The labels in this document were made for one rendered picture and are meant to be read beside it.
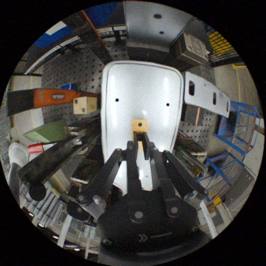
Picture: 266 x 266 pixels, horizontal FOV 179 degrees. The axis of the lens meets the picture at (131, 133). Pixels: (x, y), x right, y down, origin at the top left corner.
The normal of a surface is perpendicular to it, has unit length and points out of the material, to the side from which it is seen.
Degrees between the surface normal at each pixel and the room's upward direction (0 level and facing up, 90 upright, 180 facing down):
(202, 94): 0
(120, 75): 0
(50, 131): 90
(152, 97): 0
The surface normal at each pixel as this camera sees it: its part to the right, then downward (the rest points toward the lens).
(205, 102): -0.01, 0.36
